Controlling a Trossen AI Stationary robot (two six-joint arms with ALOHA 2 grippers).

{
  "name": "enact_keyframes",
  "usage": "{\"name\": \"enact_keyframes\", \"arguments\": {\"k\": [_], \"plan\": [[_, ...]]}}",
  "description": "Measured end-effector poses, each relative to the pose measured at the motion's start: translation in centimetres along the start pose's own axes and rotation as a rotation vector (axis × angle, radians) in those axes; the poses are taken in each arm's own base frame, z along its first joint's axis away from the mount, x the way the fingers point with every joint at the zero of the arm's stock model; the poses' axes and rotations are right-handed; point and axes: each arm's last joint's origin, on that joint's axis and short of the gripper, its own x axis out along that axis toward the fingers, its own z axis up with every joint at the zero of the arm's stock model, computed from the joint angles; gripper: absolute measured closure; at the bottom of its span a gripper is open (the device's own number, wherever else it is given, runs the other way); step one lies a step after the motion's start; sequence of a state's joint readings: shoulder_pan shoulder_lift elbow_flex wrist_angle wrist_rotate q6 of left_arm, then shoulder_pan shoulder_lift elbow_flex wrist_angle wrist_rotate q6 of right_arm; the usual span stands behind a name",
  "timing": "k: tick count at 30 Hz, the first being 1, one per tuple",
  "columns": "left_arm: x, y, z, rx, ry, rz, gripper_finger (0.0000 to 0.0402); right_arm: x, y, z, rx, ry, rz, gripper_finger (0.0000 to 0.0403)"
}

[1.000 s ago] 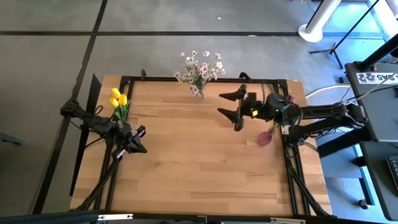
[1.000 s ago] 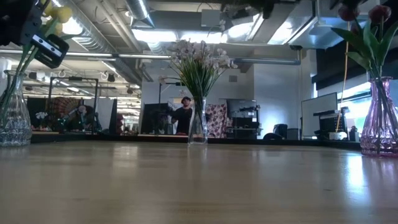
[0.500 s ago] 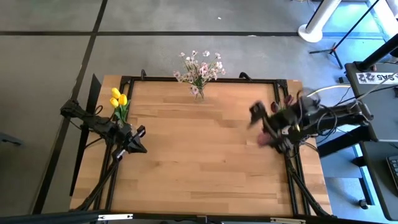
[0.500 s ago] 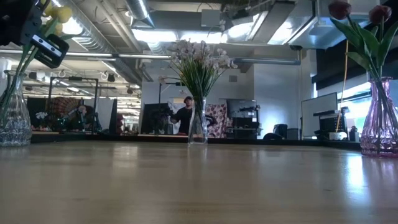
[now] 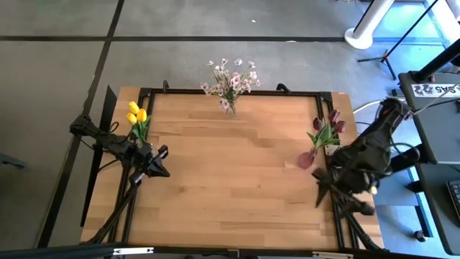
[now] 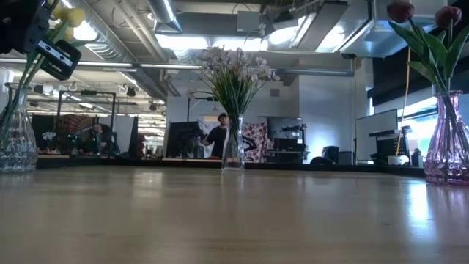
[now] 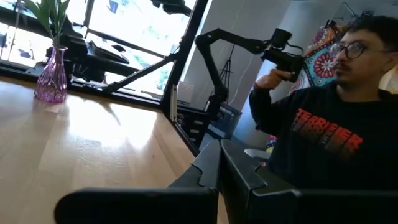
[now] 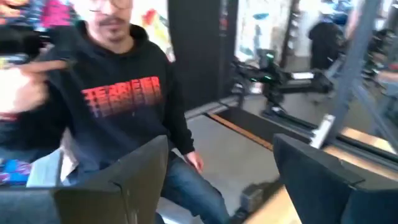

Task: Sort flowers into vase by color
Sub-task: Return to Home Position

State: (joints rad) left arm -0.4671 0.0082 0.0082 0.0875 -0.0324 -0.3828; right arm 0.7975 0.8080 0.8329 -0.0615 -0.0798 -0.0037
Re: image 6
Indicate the yellow tulip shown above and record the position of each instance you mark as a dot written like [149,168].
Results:
[67,34]
[55,10]
[75,16]

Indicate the pink blossom sprig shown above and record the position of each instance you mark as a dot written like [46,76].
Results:
[262,69]
[231,58]
[210,56]

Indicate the dark red tulip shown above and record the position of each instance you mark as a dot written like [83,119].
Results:
[400,10]
[447,15]

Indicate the wide clear glass vase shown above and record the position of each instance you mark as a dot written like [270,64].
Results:
[16,146]

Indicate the slim clear glass vase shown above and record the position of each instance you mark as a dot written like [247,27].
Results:
[232,146]

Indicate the purple glass vase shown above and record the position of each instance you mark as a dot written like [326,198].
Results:
[447,154]

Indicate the seated person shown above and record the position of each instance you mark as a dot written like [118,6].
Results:
[96,141]

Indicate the standing person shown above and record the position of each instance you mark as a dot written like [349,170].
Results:
[219,139]

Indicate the patterned red white cloth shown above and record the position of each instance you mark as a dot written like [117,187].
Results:
[258,135]

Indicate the black shelf unit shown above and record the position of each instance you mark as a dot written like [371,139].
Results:
[286,144]

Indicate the long silver ceiling pipe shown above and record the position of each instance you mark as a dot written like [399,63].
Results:
[311,71]

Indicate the black office chair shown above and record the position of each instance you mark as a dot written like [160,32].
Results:
[329,154]

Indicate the white board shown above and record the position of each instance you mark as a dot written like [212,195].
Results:
[375,135]

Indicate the black equipment stack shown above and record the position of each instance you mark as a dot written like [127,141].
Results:
[388,144]

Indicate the white round object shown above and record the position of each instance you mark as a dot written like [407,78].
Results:
[397,160]

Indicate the dark bottle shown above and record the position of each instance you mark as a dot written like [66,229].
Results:
[416,158]

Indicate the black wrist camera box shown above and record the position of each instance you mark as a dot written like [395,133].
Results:
[62,67]

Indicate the black background rig frame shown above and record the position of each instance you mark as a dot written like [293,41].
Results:
[86,92]

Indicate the round silver air duct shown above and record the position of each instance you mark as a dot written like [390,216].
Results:
[165,11]

